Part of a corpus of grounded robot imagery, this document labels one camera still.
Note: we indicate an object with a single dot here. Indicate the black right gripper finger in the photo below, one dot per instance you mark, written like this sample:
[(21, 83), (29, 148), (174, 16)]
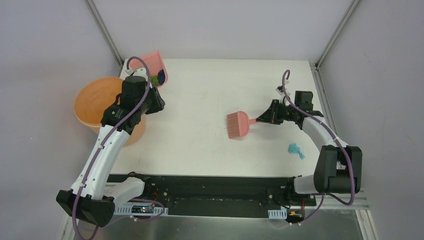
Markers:
[(266, 117), (271, 110)]

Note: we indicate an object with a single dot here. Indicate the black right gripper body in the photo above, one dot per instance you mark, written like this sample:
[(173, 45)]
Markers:
[(285, 113)]

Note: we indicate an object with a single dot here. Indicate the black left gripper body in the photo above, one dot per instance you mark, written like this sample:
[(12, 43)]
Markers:
[(156, 100)]

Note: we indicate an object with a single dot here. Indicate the pink hand brush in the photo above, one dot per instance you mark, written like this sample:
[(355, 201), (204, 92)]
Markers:
[(238, 124)]

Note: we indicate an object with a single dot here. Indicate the pink plastic dustpan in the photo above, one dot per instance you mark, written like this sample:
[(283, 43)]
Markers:
[(155, 63)]

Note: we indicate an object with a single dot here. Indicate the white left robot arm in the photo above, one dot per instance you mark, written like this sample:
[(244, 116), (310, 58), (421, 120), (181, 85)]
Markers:
[(87, 199)]

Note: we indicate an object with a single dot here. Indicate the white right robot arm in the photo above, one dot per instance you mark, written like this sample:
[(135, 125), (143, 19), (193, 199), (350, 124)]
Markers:
[(339, 166)]

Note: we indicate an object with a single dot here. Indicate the green paper scrap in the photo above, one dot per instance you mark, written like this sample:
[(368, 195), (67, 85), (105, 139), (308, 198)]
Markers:
[(155, 80)]

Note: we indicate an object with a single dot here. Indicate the dark blue paper scrap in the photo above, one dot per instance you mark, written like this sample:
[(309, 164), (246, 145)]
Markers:
[(161, 77)]

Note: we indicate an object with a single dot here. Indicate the light blue paper scrap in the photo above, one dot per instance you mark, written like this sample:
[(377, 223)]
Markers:
[(293, 148)]

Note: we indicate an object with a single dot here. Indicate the orange plastic bucket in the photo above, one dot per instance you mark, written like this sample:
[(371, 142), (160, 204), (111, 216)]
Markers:
[(93, 99)]

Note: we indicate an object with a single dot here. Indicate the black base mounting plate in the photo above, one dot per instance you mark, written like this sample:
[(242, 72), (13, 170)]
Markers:
[(223, 196)]

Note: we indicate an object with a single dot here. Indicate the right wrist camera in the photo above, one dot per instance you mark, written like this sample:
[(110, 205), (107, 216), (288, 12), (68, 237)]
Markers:
[(280, 89)]

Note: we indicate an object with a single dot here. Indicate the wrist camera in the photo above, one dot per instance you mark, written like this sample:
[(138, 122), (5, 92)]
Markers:
[(280, 89), (139, 72)]

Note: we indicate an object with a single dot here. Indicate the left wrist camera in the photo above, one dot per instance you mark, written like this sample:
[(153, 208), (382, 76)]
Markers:
[(139, 72)]

